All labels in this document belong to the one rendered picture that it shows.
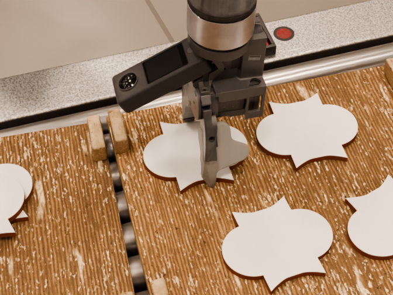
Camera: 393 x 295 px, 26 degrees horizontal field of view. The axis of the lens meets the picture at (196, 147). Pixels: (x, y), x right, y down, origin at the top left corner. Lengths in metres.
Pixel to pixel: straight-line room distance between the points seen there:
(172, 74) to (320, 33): 0.40
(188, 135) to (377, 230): 0.27
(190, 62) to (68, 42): 1.71
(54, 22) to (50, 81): 1.49
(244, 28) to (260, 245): 0.26
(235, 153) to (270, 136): 0.09
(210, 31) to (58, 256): 0.32
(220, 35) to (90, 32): 1.78
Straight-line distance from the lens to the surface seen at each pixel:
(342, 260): 1.02
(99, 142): 1.08
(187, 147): 1.10
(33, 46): 2.65
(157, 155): 1.09
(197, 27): 0.92
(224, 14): 0.89
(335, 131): 1.13
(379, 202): 1.07
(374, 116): 1.17
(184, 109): 1.09
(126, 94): 0.97
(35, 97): 1.22
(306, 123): 1.13
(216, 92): 0.97
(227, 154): 1.03
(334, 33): 1.31
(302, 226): 1.03
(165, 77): 0.96
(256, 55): 0.97
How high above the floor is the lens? 1.78
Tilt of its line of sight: 50 degrees down
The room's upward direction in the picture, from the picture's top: straight up
